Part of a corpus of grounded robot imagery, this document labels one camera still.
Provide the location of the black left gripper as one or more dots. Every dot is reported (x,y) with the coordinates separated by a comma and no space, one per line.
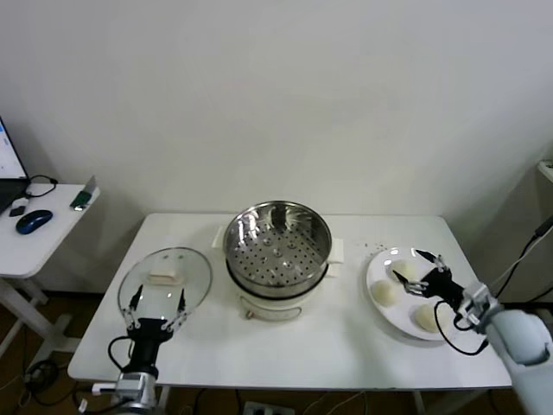
(147,333)

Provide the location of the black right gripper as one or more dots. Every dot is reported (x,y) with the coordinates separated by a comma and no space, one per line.
(438,285)

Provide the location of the white steamed baozi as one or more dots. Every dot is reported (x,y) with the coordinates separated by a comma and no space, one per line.
(385,293)
(406,269)
(427,320)

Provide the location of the round glass pot lid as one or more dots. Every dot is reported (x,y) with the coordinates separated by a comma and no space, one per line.
(194,276)

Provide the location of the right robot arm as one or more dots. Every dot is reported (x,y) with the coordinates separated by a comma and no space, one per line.
(523,341)

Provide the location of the perforated steel steamer basket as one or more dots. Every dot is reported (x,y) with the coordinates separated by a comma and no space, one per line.
(276,255)

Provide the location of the small black crumbs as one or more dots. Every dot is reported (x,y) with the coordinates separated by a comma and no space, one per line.
(382,247)

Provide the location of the round white plate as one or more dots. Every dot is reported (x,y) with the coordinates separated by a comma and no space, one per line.
(384,315)

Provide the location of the white table leg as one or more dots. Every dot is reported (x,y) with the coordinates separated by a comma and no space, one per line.
(418,404)
(166,395)

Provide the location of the white electric cooking pot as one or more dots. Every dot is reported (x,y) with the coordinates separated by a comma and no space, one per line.
(268,309)

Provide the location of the white side table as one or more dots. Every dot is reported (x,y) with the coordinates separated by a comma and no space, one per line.
(43,255)

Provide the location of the green circuit card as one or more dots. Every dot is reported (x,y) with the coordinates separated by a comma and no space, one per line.
(82,196)

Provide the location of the blue computer mouse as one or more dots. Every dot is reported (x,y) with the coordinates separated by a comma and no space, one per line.
(33,221)

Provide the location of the white floor power strip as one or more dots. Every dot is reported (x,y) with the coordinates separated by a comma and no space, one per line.
(268,408)

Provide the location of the white shelf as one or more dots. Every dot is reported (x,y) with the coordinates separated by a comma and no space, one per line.
(546,170)

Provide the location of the small black adapter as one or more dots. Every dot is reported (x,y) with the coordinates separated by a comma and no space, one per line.
(16,211)

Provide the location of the black laptop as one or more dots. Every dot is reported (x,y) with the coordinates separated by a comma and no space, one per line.
(8,190)

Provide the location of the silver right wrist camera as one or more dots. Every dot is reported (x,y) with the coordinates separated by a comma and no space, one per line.
(477,294)

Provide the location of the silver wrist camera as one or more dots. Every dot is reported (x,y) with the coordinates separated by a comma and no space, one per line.
(106,388)
(477,294)

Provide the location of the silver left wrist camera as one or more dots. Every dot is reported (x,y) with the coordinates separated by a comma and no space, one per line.
(106,388)

